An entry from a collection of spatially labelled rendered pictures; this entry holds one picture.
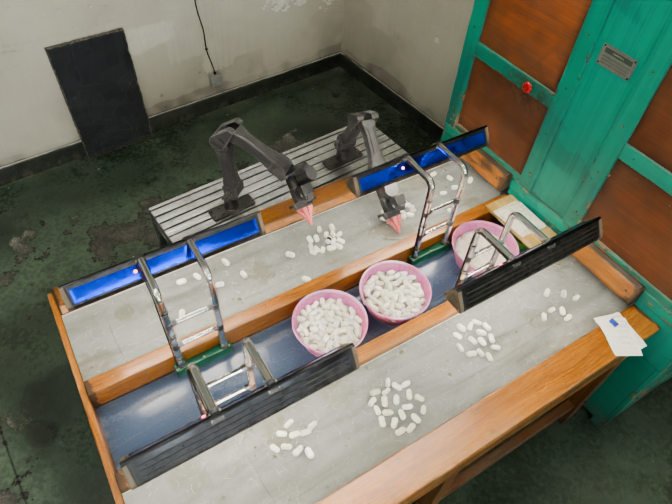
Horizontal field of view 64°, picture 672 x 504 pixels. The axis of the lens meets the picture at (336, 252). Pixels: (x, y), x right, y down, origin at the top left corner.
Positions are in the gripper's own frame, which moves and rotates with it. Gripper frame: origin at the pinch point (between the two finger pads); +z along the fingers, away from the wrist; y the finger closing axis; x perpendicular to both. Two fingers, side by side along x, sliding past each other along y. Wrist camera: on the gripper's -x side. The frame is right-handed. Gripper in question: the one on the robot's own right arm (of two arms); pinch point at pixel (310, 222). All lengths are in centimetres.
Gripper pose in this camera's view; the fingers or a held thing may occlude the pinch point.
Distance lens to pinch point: 210.3
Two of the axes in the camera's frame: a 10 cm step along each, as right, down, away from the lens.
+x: -3.7, 0.7, 9.3
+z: 3.7, 9.3, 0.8
